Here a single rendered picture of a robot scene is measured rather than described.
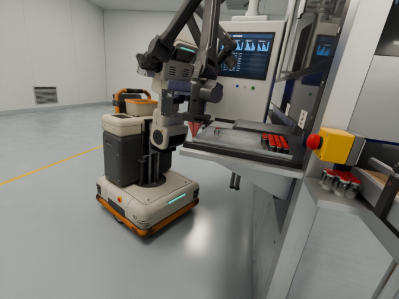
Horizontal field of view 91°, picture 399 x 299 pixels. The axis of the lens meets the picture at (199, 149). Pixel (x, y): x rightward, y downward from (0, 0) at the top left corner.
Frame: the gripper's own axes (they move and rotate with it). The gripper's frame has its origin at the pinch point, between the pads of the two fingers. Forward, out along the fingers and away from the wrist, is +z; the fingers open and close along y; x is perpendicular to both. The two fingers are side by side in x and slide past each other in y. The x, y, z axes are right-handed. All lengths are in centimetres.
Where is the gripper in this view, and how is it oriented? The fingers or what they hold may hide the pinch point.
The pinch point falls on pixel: (194, 137)
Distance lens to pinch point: 76.9
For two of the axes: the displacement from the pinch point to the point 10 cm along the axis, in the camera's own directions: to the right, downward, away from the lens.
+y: 9.6, 1.7, -2.0
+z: -1.0, 9.4, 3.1
